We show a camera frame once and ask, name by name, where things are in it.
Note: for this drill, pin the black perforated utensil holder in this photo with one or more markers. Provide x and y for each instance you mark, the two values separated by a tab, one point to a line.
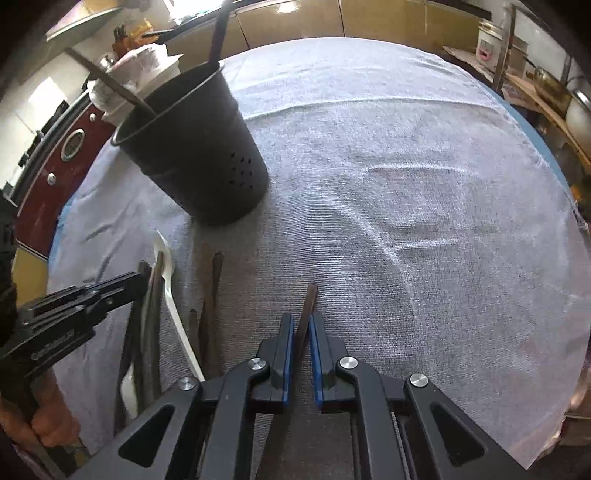
198	152

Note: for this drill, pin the light grey table cloth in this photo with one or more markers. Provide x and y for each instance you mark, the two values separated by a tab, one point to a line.
392	184

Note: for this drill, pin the wooden knife block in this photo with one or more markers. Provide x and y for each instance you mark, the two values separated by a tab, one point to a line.
121	44

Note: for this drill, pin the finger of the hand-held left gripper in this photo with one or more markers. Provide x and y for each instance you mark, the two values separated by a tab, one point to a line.
120	286

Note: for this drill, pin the dark red built-in oven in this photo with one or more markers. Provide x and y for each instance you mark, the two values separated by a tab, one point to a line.
55	198

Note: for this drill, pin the white plastic spoon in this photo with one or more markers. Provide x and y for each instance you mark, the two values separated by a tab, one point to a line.
178	300
129	392

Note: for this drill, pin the person's left hand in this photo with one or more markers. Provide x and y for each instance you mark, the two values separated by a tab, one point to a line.
51	415

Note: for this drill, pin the wooden storage shelf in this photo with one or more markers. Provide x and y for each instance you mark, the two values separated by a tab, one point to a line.
524	87

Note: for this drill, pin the steel kettle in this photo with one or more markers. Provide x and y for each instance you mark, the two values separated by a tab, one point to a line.
106	61

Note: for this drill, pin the steel pot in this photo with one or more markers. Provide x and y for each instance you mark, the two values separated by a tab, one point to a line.
581	120

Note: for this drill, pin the brass pan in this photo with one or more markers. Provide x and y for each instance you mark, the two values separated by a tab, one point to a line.
551	87

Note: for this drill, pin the brown wooden chopstick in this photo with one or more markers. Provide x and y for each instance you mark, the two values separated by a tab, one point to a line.
213	314

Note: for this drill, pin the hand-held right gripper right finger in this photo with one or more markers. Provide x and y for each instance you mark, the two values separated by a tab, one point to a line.
316	360

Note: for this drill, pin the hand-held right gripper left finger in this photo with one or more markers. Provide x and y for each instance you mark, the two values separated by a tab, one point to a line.
287	355

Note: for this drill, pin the dark wooden chopstick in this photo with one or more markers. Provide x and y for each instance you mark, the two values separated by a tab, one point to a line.
218	37
131	332
154	332
308	304
106	81

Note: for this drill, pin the yellow base cabinets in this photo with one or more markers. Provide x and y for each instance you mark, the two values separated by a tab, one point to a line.
369	18

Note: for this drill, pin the plastic-wrapped white jar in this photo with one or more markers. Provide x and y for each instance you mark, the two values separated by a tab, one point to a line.
143	64

